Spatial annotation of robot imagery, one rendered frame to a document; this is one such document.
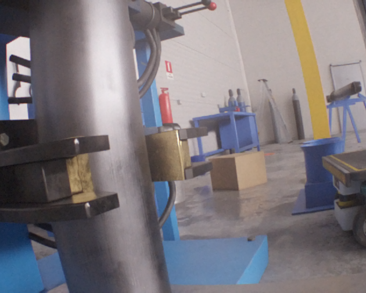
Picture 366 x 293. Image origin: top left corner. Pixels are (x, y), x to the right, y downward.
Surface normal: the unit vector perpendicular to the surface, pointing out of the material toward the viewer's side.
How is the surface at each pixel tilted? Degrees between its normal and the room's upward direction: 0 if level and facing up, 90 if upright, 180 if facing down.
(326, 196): 90
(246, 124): 90
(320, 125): 90
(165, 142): 90
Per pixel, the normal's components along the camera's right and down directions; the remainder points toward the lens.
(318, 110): -0.41, 0.07
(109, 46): 0.70, -0.10
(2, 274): 0.90, -0.14
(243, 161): 0.44, -0.06
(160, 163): -0.63, 0.10
